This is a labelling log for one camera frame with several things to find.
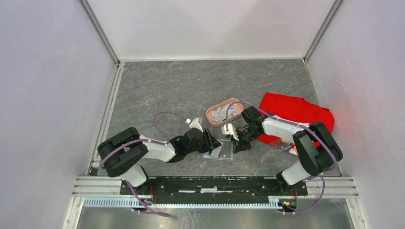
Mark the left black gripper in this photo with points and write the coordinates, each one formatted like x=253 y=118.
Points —
x=212 y=140

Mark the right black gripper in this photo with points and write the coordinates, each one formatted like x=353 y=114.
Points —
x=240 y=145

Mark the grey card holder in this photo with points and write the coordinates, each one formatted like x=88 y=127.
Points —
x=207 y=154

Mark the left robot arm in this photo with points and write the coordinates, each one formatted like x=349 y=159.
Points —
x=121 y=153

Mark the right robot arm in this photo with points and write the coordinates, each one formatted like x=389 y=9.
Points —
x=317 y=150

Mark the red printed t-shirt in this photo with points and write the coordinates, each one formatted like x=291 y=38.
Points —
x=296 y=109

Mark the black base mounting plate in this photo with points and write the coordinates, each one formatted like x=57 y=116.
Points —
x=218 y=190

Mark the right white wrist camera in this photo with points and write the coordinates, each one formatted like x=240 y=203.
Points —
x=229 y=131

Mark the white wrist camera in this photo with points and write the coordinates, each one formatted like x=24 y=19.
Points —
x=195 y=123
x=229 y=131

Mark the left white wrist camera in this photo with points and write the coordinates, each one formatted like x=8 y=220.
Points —
x=195 y=123

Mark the aluminium frame rail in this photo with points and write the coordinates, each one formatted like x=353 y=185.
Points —
x=113 y=192

